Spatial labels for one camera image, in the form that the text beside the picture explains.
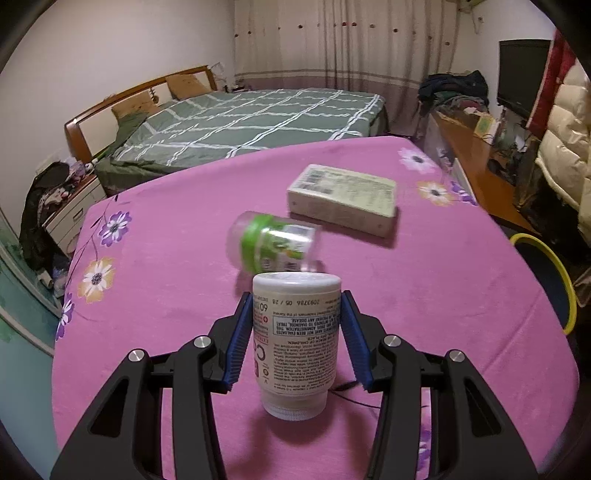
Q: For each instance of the black television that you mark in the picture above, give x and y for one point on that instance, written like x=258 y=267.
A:
x=521 y=76

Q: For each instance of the dark clothes heap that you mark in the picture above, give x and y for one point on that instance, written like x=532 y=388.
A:
x=39 y=212

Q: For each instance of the pile of dark clothes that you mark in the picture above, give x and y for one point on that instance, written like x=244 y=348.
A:
x=455 y=90

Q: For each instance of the cream puffer jacket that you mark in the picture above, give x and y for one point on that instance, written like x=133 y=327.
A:
x=570 y=152

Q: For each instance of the brown pillow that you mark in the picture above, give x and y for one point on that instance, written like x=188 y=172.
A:
x=131 y=107
x=184 y=85

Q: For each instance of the air conditioner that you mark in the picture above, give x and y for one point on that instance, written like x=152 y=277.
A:
x=471 y=2

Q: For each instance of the long wooden desk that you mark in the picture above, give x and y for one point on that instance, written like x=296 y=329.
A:
x=480 y=157

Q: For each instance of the striped pink curtain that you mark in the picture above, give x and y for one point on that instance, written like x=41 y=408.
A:
x=351 y=46

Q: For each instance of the yellow-rimmed trash bin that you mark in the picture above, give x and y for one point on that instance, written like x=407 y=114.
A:
x=551 y=277

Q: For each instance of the green and white box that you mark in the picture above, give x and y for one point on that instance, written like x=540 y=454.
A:
x=341 y=194

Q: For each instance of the teal wardrobe door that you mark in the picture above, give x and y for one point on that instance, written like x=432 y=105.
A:
x=18 y=332

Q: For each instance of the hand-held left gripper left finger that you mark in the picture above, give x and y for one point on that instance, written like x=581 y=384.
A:
x=238 y=341

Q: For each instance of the white nightstand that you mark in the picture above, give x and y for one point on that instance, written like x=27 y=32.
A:
x=71 y=210

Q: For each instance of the wooden headboard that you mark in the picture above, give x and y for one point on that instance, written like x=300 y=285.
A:
x=87 y=129

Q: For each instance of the pink floral tablecloth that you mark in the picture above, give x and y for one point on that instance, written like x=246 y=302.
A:
x=161 y=286

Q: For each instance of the clear jar with green label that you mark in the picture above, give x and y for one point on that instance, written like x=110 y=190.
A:
x=263 y=244

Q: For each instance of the red jacket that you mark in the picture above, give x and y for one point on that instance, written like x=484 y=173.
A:
x=551 y=83

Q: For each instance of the white pill bottle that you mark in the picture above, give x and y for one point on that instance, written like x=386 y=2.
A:
x=295 y=346

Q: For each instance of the bed with green quilt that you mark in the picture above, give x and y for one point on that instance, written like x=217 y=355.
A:
x=249 y=120

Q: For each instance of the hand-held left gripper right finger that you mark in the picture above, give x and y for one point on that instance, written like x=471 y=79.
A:
x=355 y=341

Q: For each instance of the small green box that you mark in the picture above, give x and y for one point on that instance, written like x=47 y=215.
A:
x=485 y=124

